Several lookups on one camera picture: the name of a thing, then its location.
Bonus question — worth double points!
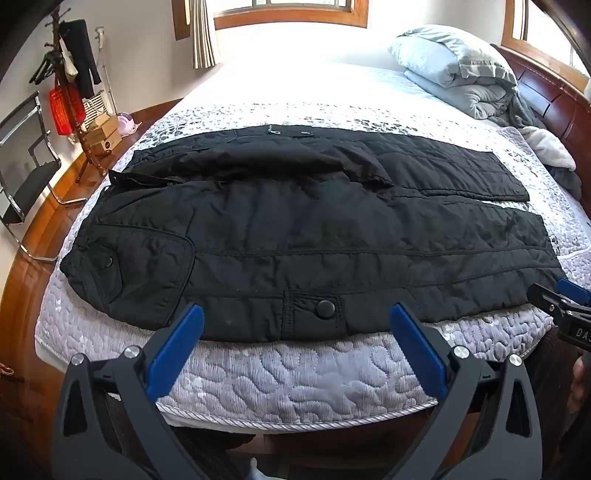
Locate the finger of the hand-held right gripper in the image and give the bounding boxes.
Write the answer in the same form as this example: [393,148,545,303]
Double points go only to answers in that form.
[526,282,591,325]
[556,277,591,306]

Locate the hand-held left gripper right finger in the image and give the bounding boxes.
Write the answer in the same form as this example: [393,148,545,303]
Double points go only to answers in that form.
[389,302,543,480]

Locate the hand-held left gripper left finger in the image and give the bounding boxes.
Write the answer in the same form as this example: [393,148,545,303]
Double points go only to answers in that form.
[55,304,205,480]

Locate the black quilted pants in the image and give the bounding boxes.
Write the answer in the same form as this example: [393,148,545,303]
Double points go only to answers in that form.
[60,124,568,343]

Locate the dark grey garment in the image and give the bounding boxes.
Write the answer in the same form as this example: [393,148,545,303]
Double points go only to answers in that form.
[551,165,583,201]

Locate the white quilted leaf-print bedspread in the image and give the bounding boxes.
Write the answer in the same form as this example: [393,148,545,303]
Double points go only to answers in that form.
[34,60,591,435]

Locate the white fleece cloth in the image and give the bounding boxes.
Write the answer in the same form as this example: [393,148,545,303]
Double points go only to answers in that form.
[521,126,578,172]

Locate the wooden headboard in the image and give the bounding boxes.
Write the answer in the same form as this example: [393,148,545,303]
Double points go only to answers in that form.
[489,44,591,222]

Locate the cardboard box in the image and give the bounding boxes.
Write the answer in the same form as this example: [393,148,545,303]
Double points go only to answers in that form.
[85,113,121,136]
[88,129,122,154]

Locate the wooden coat rack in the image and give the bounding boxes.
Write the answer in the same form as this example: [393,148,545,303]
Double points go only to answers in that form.
[44,0,115,182]

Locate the chrome and black chair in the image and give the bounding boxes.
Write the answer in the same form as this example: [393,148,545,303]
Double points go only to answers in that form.
[0,91,88,265]

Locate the pink plastic item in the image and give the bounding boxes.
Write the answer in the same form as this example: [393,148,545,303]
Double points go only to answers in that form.
[117,112,142,136]

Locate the white basket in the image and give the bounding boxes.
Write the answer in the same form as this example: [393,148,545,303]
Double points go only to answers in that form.
[83,93,112,126]

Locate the red bag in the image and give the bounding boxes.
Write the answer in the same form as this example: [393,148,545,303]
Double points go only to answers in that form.
[48,85,86,136]

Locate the folded pale blue duvet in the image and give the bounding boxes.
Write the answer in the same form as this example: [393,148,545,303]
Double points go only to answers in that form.
[388,25,520,121]

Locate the pale bed sheet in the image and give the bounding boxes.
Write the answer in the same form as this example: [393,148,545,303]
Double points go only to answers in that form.
[182,58,467,121]

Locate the hanging black garment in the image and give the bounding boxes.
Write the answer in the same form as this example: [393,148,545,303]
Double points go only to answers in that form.
[60,19,102,99]

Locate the black clothes hangers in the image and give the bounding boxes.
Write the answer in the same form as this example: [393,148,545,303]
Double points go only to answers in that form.
[28,48,63,85]

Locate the beige striped curtain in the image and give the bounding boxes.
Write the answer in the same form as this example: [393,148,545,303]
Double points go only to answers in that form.
[187,0,225,70]

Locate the wooden arched window frame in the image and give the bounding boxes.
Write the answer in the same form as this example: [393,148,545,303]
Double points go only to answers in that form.
[212,0,370,31]

